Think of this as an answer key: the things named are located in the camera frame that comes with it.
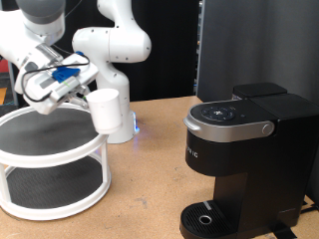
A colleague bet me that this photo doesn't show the vertical metal rack rail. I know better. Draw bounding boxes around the vertical metal rack rail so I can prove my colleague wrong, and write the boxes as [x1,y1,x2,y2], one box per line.
[193,0,204,98]

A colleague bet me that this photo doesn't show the grey metal frame post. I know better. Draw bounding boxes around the grey metal frame post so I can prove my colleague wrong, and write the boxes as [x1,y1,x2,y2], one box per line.
[7,63,18,105]

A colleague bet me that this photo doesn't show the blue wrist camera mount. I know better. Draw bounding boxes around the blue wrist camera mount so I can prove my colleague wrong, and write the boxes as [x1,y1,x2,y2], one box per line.
[51,50,85,85]

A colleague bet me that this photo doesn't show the white two-tier turntable shelf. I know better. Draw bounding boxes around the white two-tier turntable shelf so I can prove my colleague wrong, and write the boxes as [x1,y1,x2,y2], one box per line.
[0,102,113,222]

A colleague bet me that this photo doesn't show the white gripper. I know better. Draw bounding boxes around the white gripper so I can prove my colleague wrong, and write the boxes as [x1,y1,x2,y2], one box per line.
[14,54,100,116]

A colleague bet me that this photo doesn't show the black Keurig coffee machine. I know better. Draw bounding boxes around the black Keurig coffee machine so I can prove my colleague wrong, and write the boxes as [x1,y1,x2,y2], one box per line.
[179,93,319,239]

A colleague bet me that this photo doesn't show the black Keurig power cord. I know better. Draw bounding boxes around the black Keurig power cord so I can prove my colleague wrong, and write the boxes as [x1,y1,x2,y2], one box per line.
[299,198,319,215]

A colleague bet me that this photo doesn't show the black camera cable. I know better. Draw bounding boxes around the black camera cable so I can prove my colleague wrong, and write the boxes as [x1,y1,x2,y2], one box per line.
[20,44,92,104]

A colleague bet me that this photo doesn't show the white mug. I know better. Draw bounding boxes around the white mug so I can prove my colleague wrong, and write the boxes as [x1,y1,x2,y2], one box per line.
[86,88,124,135]

